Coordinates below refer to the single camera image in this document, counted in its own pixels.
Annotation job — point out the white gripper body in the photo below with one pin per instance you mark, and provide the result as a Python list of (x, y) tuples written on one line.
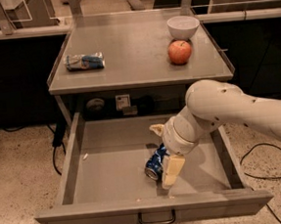
[(174, 137)]

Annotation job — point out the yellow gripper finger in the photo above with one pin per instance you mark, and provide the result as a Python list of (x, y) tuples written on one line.
[(158, 129), (172, 166)]

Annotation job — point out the blue pepsi can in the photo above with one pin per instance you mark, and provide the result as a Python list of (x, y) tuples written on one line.
[(154, 166)]

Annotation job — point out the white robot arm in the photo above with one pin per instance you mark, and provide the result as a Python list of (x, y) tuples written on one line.
[(210, 104)]

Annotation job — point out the grey open drawer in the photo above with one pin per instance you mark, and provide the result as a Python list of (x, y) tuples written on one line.
[(104, 180)]

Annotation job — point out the grey counter cabinet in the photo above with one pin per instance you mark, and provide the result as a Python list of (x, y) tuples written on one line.
[(134, 46)]

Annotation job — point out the round grey knob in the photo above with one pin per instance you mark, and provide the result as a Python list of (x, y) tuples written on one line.
[(95, 105)]

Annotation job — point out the red apple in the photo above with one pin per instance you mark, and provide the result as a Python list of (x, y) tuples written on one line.
[(179, 52)]

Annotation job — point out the blue and white snack bag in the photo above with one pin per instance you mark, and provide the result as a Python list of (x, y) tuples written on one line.
[(84, 62)]

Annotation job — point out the white bowl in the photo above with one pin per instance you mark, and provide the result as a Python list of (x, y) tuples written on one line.
[(182, 28)]

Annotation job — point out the white wall socket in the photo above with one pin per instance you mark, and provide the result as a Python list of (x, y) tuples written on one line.
[(123, 101)]

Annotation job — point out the metal drawer handle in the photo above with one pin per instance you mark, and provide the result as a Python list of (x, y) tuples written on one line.
[(157, 217)]

